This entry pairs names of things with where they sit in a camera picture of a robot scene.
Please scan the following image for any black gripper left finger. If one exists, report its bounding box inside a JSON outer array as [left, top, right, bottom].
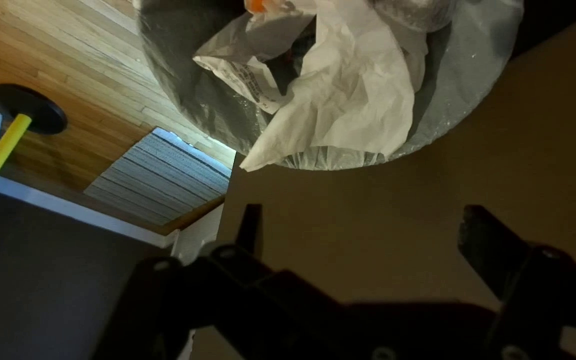
[[205, 202, 350, 323]]

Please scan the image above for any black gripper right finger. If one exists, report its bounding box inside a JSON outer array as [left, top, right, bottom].
[[456, 205, 576, 349]]

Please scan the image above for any white paper towel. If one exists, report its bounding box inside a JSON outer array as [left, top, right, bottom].
[[238, 7, 417, 175]]

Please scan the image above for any trash bin with white bag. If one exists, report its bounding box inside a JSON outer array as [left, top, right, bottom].
[[137, 0, 527, 175]]

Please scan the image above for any blue grey floor mat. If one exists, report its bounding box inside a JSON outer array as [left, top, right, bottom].
[[84, 126, 235, 228]]

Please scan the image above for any crumpled plastic trash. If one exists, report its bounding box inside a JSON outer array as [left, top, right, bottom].
[[193, 12, 319, 116]]

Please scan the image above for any black round pole base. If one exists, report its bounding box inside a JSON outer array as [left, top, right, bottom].
[[0, 83, 71, 136]]

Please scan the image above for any orange wrapper trash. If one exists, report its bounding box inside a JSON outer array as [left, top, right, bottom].
[[244, 0, 292, 16]]

